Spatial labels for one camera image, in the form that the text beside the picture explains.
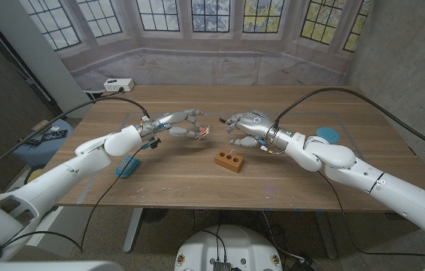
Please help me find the teal round disc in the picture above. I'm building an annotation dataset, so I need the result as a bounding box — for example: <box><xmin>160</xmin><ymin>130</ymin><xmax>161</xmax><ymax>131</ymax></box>
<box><xmin>316</xmin><ymin>126</ymin><xmax>342</xmax><ymax>145</ymax></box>

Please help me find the yellow round object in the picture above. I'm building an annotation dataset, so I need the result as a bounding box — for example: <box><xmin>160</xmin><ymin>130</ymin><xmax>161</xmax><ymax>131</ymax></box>
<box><xmin>23</xmin><ymin>168</ymin><xmax>44</xmax><ymax>186</ymax></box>

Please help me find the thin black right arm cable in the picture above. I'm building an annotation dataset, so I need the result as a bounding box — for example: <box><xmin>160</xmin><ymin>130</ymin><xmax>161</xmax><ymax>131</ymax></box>
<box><xmin>317</xmin><ymin>169</ymin><xmax>425</xmax><ymax>260</ymax></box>

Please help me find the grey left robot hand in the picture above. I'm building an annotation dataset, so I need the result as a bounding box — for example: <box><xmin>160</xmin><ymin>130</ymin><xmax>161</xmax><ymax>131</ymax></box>
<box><xmin>136</xmin><ymin>108</ymin><xmax>206</xmax><ymax>141</ymax></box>

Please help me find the grey metal table leg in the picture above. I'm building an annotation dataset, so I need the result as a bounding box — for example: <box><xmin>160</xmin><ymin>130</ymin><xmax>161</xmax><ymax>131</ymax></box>
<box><xmin>313</xmin><ymin>211</ymin><xmax>339</xmax><ymax>260</ymax></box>
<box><xmin>123</xmin><ymin>208</ymin><xmax>145</xmax><ymax>254</ymax></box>

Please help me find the teal handheld calculator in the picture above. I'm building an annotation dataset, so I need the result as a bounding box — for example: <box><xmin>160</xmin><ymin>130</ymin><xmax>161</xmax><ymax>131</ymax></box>
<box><xmin>114</xmin><ymin>155</ymin><xmax>141</xmax><ymax>179</ymax></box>

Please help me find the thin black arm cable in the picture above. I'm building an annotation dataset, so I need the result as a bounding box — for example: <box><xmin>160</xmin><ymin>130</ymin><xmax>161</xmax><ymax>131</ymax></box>
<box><xmin>0</xmin><ymin>145</ymin><xmax>149</xmax><ymax>254</ymax></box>
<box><xmin>317</xmin><ymin>169</ymin><xmax>425</xmax><ymax>260</ymax></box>

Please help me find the white power strip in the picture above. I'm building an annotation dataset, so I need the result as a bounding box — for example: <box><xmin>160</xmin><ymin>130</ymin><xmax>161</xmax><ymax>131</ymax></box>
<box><xmin>103</xmin><ymin>78</ymin><xmax>135</xmax><ymax>93</ymax></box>

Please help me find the beige twine roll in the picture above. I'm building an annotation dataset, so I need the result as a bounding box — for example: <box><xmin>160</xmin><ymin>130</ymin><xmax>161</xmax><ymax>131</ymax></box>
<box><xmin>31</xmin><ymin>119</ymin><xmax>53</xmax><ymax>135</ymax></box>

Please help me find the black floor fan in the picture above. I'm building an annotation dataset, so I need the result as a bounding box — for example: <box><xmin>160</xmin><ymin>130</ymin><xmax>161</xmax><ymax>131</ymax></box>
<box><xmin>142</xmin><ymin>208</ymin><xmax>170</xmax><ymax>224</ymax></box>

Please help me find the printed window backdrop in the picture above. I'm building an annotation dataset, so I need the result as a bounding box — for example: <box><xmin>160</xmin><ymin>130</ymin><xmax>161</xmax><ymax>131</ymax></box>
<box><xmin>18</xmin><ymin>0</ymin><xmax>373</xmax><ymax>91</ymax></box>

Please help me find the brown wooden block with holes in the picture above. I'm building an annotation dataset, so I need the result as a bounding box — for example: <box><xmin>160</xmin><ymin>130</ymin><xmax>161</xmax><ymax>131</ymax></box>
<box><xmin>214</xmin><ymin>148</ymin><xmax>245</xmax><ymax>174</ymax></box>

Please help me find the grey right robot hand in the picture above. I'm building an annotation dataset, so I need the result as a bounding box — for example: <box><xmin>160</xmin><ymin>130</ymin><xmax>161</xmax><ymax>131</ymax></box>
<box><xmin>225</xmin><ymin>110</ymin><xmax>295</xmax><ymax>149</ymax></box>

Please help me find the slim black remote control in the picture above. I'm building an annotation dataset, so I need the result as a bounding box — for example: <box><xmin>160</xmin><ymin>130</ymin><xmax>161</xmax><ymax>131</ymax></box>
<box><xmin>17</xmin><ymin>137</ymin><xmax>42</xmax><ymax>147</ymax></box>

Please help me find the blue padded stool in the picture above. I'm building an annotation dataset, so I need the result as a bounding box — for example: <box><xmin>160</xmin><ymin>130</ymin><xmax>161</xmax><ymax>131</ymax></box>
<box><xmin>11</xmin><ymin>118</ymin><xmax>74</xmax><ymax>169</ymax></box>

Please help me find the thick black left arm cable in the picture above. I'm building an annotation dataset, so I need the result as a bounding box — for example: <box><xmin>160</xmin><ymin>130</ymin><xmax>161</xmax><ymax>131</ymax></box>
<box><xmin>0</xmin><ymin>96</ymin><xmax>151</xmax><ymax>187</ymax></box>

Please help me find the black remote control with buttons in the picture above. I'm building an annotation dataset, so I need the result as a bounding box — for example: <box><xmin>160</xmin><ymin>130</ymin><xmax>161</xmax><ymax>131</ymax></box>
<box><xmin>41</xmin><ymin>129</ymin><xmax>68</xmax><ymax>142</ymax></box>

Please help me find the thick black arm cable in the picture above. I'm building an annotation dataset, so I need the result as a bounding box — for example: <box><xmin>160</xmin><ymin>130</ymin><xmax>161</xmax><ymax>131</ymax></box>
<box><xmin>0</xmin><ymin>96</ymin><xmax>151</xmax><ymax>187</ymax></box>
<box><xmin>272</xmin><ymin>87</ymin><xmax>425</xmax><ymax>159</ymax></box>

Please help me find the white robot torso base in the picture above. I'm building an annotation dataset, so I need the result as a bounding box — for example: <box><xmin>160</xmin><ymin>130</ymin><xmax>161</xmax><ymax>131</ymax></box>
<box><xmin>174</xmin><ymin>224</ymin><xmax>284</xmax><ymax>271</ymax></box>

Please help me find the white robot body edge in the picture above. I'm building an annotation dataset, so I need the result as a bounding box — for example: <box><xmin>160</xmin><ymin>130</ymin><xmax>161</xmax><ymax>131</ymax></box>
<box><xmin>0</xmin><ymin>260</ymin><xmax>125</xmax><ymax>271</ymax></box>

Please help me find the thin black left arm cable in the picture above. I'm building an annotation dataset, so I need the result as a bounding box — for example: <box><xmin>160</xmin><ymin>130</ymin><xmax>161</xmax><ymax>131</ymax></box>
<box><xmin>0</xmin><ymin>145</ymin><xmax>149</xmax><ymax>254</ymax></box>

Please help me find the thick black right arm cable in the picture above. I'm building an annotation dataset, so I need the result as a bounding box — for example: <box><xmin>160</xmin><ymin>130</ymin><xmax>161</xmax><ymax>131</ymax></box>
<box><xmin>272</xmin><ymin>87</ymin><xmax>425</xmax><ymax>159</ymax></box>

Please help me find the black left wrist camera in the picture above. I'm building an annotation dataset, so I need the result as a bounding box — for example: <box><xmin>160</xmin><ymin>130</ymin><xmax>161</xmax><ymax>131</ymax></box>
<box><xmin>141</xmin><ymin>138</ymin><xmax>162</xmax><ymax>151</ymax></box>

